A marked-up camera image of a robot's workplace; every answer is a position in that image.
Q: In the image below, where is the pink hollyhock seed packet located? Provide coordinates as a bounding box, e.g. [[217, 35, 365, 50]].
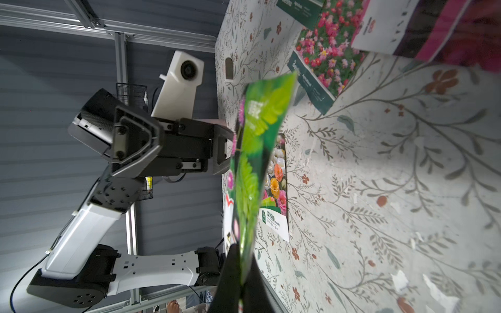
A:
[[352, 0, 500, 73]]

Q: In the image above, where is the green mimosa seed packet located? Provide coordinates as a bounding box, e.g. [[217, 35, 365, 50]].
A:
[[223, 73, 297, 285]]

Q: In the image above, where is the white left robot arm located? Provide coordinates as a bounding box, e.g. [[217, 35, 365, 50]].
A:
[[27, 89, 234, 310]]

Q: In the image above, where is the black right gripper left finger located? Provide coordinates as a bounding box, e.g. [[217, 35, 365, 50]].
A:
[[208, 244, 240, 313]]

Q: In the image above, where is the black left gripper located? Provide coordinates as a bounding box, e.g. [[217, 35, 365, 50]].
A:
[[68, 89, 234, 178]]

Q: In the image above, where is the black wire wall basket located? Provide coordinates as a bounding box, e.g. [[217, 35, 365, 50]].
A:
[[116, 82, 153, 201]]

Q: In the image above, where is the mixed ranunculus seed packet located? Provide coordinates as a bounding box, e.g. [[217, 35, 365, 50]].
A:
[[259, 134, 290, 242]]

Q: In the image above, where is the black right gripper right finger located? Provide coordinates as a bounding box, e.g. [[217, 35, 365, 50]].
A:
[[243, 258, 275, 313]]

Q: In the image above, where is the pink field flowers seed packet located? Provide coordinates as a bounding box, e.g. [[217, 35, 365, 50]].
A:
[[277, 0, 367, 115]]

